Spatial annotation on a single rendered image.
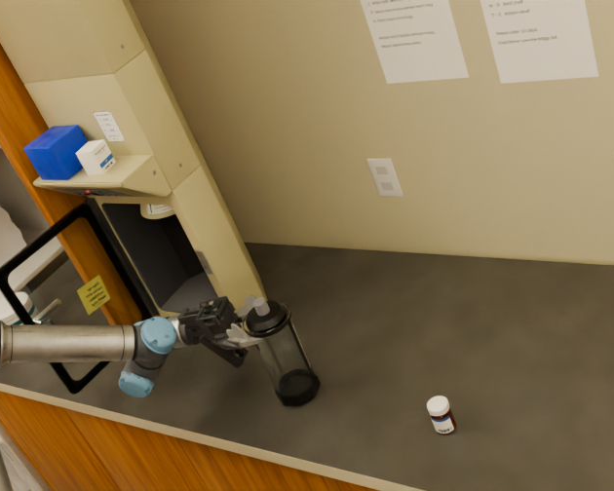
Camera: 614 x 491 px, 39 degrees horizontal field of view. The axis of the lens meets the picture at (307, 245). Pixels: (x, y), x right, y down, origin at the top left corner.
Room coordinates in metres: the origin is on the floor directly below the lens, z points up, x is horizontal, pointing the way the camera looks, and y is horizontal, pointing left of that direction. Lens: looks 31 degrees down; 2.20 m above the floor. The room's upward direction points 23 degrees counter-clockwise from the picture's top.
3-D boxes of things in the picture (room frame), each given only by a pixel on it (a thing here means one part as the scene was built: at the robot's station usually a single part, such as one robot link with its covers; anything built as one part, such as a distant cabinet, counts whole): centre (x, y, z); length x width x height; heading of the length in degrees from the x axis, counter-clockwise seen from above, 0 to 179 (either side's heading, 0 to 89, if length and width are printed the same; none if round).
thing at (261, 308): (1.54, 0.14, 1.18); 0.09 x 0.09 x 0.07
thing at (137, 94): (2.01, 0.26, 1.32); 0.32 x 0.25 x 0.77; 45
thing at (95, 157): (1.85, 0.36, 1.54); 0.05 x 0.05 x 0.06; 53
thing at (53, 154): (1.93, 0.44, 1.55); 0.10 x 0.10 x 0.09; 45
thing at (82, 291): (1.92, 0.58, 1.19); 0.30 x 0.01 x 0.40; 130
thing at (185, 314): (1.61, 0.27, 1.17); 0.12 x 0.08 x 0.09; 60
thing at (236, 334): (1.52, 0.20, 1.17); 0.09 x 0.03 x 0.06; 36
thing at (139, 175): (1.88, 0.39, 1.46); 0.32 x 0.12 x 0.10; 45
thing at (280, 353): (1.54, 0.14, 1.07); 0.11 x 0.11 x 0.21
